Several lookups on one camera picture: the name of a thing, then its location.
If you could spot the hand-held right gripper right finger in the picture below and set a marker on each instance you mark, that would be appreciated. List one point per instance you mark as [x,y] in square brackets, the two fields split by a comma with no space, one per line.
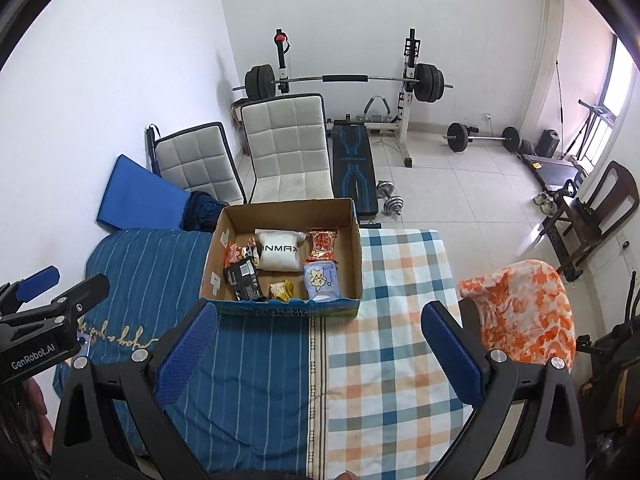
[450,355]

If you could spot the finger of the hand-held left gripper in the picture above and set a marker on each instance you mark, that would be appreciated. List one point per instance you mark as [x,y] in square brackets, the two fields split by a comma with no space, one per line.
[80,295]
[37,282]

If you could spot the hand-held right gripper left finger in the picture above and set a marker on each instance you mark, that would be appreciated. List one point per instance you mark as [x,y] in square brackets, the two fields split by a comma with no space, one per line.
[187,355]

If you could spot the black snack packet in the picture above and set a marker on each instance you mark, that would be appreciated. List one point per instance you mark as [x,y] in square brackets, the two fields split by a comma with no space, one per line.
[242,277]

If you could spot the orange cartoon snack packet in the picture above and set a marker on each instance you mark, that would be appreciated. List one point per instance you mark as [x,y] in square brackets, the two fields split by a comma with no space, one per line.
[234,255]

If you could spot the yellow snack packet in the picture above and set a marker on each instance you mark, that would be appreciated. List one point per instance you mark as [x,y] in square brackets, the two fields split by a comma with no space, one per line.
[280,290]

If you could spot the cardboard box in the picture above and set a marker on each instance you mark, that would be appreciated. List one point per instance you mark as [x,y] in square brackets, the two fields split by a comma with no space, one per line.
[352,260]

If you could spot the white zip bag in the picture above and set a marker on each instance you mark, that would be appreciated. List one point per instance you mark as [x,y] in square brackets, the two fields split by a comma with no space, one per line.
[277,252]

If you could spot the light blue tissue pack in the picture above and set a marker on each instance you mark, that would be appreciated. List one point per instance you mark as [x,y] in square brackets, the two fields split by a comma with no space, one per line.
[322,280]

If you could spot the red snack packet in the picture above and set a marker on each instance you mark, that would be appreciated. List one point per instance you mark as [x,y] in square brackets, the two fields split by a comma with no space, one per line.
[322,245]

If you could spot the plaid bed sheet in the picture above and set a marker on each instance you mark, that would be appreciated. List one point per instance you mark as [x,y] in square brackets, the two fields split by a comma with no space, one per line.
[390,360]

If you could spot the blue striped blanket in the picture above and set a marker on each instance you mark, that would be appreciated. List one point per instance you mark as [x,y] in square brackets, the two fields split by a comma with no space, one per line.
[260,385]

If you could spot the orange floral blanket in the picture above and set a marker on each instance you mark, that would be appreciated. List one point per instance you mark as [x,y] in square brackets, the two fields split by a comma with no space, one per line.
[525,305]

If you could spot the blue foam mat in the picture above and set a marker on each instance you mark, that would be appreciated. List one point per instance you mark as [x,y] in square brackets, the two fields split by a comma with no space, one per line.
[135,195]

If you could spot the dark blue cloth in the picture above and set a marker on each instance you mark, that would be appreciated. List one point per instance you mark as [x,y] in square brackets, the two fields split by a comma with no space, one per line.
[200,212]

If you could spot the dark bag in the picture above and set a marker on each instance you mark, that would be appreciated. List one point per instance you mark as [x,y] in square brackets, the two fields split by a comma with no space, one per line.
[615,410]

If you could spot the chrome dumbbell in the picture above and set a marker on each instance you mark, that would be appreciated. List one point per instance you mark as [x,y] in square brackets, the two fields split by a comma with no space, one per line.
[387,191]

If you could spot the grey padded chair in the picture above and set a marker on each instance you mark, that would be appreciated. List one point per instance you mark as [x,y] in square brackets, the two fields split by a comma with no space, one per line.
[195,160]

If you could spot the pair of shoes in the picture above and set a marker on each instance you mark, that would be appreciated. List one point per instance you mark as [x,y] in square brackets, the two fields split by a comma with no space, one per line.
[545,204]

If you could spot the black weight bench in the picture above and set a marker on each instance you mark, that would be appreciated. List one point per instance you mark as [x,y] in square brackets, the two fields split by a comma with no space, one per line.
[352,170]

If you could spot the black treadmill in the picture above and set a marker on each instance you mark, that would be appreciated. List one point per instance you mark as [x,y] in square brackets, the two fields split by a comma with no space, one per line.
[555,172]

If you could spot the dark wooden chair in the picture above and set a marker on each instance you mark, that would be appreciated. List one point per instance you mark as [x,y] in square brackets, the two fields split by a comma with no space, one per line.
[607,210]

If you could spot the short barbell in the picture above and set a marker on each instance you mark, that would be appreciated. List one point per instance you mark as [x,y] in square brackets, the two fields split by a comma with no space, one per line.
[457,136]

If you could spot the white barbell rack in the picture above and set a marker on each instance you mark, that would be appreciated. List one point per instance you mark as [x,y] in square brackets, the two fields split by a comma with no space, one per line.
[407,125]

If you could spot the black speaker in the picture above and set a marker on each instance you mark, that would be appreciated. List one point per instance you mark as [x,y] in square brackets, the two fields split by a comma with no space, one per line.
[549,142]

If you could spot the white padded chair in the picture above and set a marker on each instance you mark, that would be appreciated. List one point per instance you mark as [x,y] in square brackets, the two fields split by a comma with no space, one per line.
[285,135]

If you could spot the grey ab trainer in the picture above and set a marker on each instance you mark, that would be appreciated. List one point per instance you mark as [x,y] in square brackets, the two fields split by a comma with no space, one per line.
[372,117]

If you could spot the black exercise stand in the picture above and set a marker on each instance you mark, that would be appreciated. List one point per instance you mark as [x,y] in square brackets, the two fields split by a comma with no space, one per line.
[590,130]

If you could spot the long barbell with black plates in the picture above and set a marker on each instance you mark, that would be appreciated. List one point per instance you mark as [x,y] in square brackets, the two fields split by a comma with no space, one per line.
[345,78]

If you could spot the black folded frame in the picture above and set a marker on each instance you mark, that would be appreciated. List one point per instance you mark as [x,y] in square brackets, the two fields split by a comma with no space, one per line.
[151,147]

